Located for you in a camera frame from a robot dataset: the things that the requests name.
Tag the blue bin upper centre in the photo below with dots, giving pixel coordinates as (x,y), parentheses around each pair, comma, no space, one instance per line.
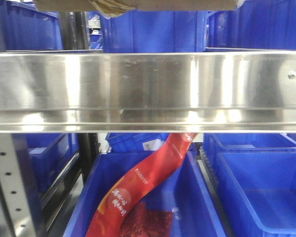
(155,32)

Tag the blue bin back centre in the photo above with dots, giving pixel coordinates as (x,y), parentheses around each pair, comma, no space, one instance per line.
(139,142)

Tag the red snack package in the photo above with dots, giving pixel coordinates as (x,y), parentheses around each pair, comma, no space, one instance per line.
(137,183)

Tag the perforated steel shelf upright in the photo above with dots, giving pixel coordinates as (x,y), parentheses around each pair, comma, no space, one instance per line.
(20,208)

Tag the blue plastic bin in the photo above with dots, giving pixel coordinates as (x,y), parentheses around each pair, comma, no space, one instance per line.
(184,193)
(258,192)

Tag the blue bin back right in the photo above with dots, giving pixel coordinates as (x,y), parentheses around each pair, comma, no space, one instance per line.
(214,143)

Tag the black rack post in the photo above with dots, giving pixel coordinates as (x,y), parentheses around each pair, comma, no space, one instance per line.
(88,150)

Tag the brown cardboard box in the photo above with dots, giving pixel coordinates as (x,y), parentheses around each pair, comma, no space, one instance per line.
(144,5)

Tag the stainless steel shelf beam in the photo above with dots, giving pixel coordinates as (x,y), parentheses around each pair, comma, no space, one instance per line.
(91,91)

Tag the crumpled packing tape strip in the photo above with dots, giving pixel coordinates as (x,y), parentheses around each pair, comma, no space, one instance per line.
(110,8)

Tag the blue bin upper right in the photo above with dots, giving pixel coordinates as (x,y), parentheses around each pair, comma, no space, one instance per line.
(260,24)

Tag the blue bin lower left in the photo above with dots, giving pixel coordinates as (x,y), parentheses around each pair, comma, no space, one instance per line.
(49,153)

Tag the blue bin upper left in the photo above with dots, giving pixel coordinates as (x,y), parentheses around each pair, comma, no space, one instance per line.
(26,28)

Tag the blue plastic bin centre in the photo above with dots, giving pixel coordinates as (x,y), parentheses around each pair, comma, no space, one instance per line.
(184,193)

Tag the blue plastic bin right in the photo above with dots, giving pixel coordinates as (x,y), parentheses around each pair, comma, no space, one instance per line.
(258,192)

